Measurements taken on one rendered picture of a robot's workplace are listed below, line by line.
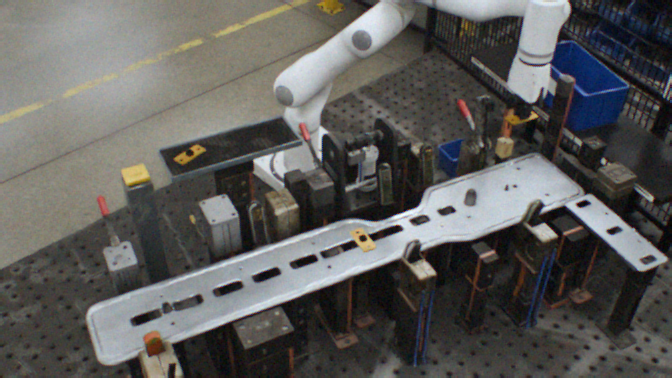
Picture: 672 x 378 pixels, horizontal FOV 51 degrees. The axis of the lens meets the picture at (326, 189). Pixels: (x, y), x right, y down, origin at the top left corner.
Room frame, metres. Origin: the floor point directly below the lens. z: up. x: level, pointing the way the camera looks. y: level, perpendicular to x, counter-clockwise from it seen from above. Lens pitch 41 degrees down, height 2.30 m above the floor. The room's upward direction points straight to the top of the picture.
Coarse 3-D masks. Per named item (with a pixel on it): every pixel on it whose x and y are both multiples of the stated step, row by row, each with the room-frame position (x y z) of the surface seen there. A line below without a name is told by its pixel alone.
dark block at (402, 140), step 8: (400, 136) 1.61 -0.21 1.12; (400, 144) 1.58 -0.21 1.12; (408, 144) 1.58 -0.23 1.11; (400, 152) 1.57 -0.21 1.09; (408, 152) 1.58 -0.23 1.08; (400, 160) 1.57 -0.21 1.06; (400, 168) 1.58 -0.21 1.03; (400, 176) 1.58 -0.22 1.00; (400, 184) 1.58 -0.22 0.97; (400, 192) 1.58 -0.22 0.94; (400, 200) 1.58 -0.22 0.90; (400, 208) 1.59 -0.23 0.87; (392, 232) 1.58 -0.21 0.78
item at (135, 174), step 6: (126, 168) 1.42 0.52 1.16; (132, 168) 1.42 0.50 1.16; (138, 168) 1.42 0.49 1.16; (144, 168) 1.42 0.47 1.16; (126, 174) 1.39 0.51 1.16; (132, 174) 1.39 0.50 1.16; (138, 174) 1.39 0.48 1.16; (144, 174) 1.39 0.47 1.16; (126, 180) 1.37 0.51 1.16; (132, 180) 1.37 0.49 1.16; (138, 180) 1.37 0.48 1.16; (144, 180) 1.38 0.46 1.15
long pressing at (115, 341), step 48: (432, 192) 1.51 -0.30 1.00; (480, 192) 1.51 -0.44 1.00; (528, 192) 1.51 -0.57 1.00; (576, 192) 1.51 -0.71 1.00; (288, 240) 1.31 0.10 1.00; (336, 240) 1.31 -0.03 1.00; (384, 240) 1.31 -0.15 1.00; (432, 240) 1.32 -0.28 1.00; (144, 288) 1.14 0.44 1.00; (192, 288) 1.15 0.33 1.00; (288, 288) 1.15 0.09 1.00; (96, 336) 1.00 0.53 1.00
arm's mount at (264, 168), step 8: (320, 128) 2.15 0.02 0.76; (320, 136) 2.11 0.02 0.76; (320, 144) 2.06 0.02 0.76; (256, 160) 1.96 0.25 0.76; (264, 160) 1.96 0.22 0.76; (272, 160) 1.96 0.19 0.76; (256, 168) 1.95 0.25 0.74; (264, 168) 1.92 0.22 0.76; (272, 168) 1.92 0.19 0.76; (264, 176) 1.91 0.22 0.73; (272, 176) 1.88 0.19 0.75; (272, 184) 1.88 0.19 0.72; (280, 184) 1.85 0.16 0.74
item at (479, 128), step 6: (486, 96) 1.67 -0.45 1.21; (480, 102) 1.65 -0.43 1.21; (486, 102) 1.65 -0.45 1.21; (492, 102) 1.64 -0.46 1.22; (480, 108) 1.65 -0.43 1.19; (486, 108) 1.63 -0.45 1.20; (492, 108) 1.63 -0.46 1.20; (480, 114) 1.65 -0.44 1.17; (486, 114) 1.66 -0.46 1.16; (480, 120) 1.64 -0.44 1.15; (486, 120) 1.66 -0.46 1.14; (474, 126) 1.66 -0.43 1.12; (480, 126) 1.65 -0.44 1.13; (486, 126) 1.65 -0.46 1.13; (474, 132) 1.65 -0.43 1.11; (480, 132) 1.64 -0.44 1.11; (486, 132) 1.65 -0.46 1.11; (474, 138) 1.65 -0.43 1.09; (480, 138) 1.64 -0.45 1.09; (486, 138) 1.65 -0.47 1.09; (486, 144) 1.64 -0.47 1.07; (486, 150) 1.64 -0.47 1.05
